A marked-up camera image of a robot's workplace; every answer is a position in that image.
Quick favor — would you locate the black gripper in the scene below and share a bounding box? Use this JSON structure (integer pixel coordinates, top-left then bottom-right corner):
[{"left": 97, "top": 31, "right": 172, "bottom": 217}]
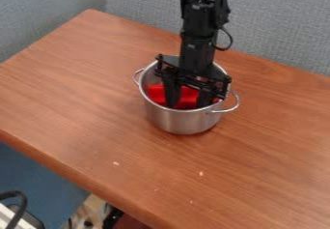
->
[{"left": 155, "top": 34, "right": 232, "bottom": 108}]

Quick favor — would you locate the red block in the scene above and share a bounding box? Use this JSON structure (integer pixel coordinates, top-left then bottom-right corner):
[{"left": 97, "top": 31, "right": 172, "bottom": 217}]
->
[{"left": 147, "top": 83, "right": 222, "bottom": 110}]

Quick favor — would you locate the metal pot with handles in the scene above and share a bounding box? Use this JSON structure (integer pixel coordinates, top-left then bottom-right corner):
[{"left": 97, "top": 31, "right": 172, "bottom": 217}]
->
[{"left": 132, "top": 62, "right": 239, "bottom": 135}]

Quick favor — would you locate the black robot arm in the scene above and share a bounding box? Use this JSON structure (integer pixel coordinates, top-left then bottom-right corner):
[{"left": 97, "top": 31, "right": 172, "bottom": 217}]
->
[{"left": 155, "top": 0, "right": 234, "bottom": 108}]

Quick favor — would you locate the black object under table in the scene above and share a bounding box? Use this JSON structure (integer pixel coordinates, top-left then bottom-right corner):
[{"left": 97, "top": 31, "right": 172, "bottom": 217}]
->
[{"left": 101, "top": 209, "right": 124, "bottom": 229}]

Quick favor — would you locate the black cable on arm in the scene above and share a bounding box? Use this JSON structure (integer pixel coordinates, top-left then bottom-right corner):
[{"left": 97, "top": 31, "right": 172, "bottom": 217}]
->
[{"left": 211, "top": 26, "right": 235, "bottom": 52}]

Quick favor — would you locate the black chair frame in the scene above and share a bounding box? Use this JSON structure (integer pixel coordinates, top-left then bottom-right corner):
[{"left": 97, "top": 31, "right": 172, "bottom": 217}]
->
[{"left": 0, "top": 190, "right": 45, "bottom": 229}]

